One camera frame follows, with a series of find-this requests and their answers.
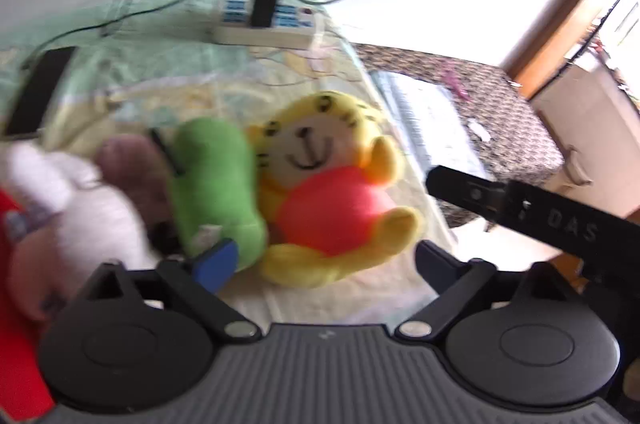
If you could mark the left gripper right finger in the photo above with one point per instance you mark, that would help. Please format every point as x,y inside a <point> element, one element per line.
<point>458,286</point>

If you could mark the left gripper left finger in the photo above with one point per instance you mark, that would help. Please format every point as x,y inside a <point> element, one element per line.
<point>196,283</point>

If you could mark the green plush toy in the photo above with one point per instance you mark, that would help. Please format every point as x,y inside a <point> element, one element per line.
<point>217,189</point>

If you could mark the mauve bear plush toy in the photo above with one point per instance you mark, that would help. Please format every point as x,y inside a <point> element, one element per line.
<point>132,163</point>

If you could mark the white bunny plush toy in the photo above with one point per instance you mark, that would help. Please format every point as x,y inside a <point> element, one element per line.
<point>65,223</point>

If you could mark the yellow tiger plush toy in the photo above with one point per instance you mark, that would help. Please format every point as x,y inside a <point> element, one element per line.
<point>324,167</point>

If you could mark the brown patterned blanket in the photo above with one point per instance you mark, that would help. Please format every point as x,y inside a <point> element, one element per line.
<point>506,133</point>

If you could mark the white folded paper pad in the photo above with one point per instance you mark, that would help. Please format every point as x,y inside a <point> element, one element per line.
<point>429,124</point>

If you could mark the wooden door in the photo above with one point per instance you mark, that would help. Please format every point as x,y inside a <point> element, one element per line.
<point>531,64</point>

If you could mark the red cardboard box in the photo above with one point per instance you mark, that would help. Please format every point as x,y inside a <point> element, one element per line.
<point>24,396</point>

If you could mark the green yellow bed sheet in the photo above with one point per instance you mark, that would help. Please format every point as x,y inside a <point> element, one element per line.
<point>162,67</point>

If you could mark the black smartphone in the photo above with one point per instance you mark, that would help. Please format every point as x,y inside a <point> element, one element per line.
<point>30,108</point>

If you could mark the white power strip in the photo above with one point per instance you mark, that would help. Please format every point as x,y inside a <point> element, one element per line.
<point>290,27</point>

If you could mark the black power adapter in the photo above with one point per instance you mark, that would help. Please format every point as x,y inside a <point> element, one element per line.
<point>262,13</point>

